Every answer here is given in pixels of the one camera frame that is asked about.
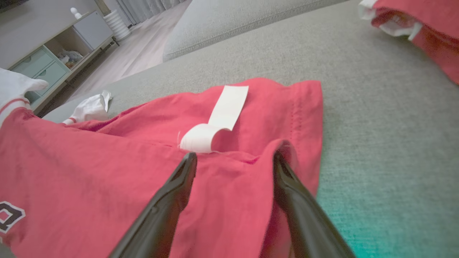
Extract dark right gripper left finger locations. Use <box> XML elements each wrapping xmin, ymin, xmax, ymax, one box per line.
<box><xmin>109</xmin><ymin>152</ymin><xmax>198</xmax><ymax>258</ymax></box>

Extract grey pleated curtain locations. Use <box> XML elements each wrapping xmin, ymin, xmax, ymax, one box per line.
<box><xmin>114</xmin><ymin>0</ymin><xmax>189</xmax><ymax>26</ymax></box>

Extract red jersey with letter print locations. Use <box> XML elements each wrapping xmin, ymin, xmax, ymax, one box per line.
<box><xmin>0</xmin><ymin>68</ymin><xmax>323</xmax><ymax>258</ymax></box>

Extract grey sofa seat cushion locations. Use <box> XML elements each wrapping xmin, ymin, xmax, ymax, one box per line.
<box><xmin>163</xmin><ymin>0</ymin><xmax>346</xmax><ymax>62</ymax></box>

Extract red shorts with white stripes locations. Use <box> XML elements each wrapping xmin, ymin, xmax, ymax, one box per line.
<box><xmin>359</xmin><ymin>0</ymin><xmax>459</xmax><ymax>85</ymax></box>

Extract large grey sofa seat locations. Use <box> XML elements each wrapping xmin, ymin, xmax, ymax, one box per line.
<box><xmin>42</xmin><ymin>0</ymin><xmax>459</xmax><ymax>258</ymax></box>

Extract clutter on cabinet shelf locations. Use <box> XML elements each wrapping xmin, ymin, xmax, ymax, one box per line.
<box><xmin>57</xmin><ymin>49</ymin><xmax>84</xmax><ymax>69</ymax></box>

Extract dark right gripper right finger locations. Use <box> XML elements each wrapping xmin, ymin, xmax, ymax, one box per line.
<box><xmin>273</xmin><ymin>150</ymin><xmax>356</xmax><ymax>258</ymax></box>

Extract white ribbed planter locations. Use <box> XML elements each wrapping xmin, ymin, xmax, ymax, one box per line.
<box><xmin>103</xmin><ymin>10</ymin><xmax>132</xmax><ymax>42</ymax></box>

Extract TV cabinet with green drawers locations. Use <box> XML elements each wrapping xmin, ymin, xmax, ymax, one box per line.
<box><xmin>7</xmin><ymin>10</ymin><xmax>119</xmax><ymax>115</ymax></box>

